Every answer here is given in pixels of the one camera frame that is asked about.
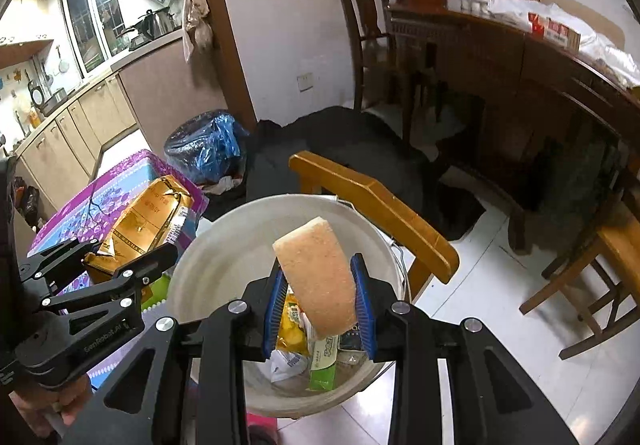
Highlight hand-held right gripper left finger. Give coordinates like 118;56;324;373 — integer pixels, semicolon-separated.
60;259;291;445

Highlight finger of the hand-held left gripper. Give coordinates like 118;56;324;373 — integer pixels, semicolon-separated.
42;242;179;333
20;237;103;299

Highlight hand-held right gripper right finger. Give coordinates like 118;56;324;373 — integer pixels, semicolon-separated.
350;253;581;445

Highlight black snack packet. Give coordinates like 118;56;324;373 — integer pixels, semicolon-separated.
337;322;368;368

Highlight white wet wipes packet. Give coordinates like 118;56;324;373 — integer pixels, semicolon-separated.
270;349;310;385

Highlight tan sponge block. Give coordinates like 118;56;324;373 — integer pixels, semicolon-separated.
272;217;358;340

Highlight gold foil packet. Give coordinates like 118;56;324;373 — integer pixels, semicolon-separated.
84;176;195;296

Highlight white plastic bucket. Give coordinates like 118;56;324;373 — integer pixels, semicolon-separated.
167;194;411;420

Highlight blue trash bag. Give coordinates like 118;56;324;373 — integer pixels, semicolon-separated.
164;109;251;186

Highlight person's left hand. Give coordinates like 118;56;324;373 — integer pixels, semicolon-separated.
10;372;96;441

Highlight yellow snack packet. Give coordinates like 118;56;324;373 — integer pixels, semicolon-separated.
276;292;313;358

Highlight black orange bag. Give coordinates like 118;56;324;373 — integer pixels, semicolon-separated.
12;176;41;232

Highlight green white carton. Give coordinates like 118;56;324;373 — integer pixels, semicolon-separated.
307;334;343;392

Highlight light wooden chair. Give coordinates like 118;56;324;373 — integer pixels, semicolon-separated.
289;151;461;303

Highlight pink object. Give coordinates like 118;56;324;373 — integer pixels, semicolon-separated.
245;414;278;445

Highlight beige kitchen cabinets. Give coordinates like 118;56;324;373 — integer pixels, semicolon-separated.
15;30;186;206

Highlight black cloth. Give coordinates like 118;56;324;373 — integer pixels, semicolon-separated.
245;106;487;242

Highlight kitchen window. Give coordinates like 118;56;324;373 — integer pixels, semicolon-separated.
60;0;131;73

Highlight steel kettle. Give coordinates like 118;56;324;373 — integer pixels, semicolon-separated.
136;9;176;40

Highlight brown wooden chair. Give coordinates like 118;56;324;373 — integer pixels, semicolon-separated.
519;165;640;361

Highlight hanging plastic bags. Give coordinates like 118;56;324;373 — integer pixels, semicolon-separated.
180;0;213;63

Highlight dark wooden chair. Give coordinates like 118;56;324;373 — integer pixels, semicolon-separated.
334;0;451;146

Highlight dark wooden dining table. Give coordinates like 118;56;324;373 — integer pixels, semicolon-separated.
387;5;640;256

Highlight cluster of white bottles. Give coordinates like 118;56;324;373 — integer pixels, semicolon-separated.
456;0;493;16

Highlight large white plastic bag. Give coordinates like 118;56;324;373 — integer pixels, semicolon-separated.
487;0;640;88

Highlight beige round board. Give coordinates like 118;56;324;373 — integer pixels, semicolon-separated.
509;0;626;50

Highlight wooden wall shelf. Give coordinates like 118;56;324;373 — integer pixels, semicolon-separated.
0;39;55;70

